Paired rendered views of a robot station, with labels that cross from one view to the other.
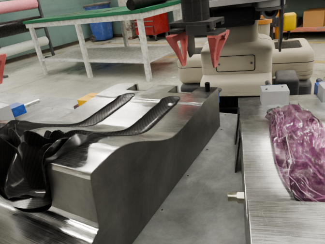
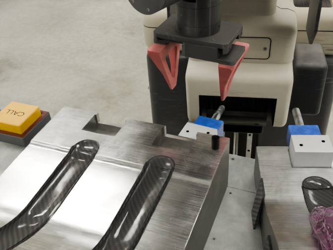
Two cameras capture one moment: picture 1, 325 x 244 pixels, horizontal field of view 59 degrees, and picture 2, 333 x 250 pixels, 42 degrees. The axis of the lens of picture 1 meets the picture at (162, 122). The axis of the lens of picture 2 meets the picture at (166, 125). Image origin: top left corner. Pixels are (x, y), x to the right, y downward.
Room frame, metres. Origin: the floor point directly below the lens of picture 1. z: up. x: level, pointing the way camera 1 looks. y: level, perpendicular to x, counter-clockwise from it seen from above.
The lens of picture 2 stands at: (0.12, 0.03, 1.25)
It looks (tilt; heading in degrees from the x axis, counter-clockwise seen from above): 37 degrees down; 351
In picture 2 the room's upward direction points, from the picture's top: 4 degrees counter-clockwise
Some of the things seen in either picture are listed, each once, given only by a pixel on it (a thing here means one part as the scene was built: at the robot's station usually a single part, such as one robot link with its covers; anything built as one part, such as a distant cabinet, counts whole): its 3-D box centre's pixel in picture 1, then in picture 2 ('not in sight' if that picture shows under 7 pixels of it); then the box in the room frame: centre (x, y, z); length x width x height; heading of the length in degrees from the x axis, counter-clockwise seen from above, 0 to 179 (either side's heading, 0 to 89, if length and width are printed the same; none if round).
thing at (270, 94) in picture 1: (271, 92); (303, 136); (0.57, -0.24, 0.86); 0.13 x 0.05 x 0.05; 164
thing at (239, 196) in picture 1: (235, 196); not in sight; (0.28, -0.08, 0.84); 0.02 x 0.01 x 0.02; 74
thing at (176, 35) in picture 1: (187, 45); (181, 60); (0.64, -0.08, 0.96); 0.07 x 0.07 x 0.09; 52
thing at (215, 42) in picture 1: (208, 45); (215, 67); (0.61, -0.12, 0.96); 0.07 x 0.07 x 0.09; 52
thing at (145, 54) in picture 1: (104, 37); not in sight; (4.69, 0.72, 0.51); 2.40 x 1.13 x 1.02; 54
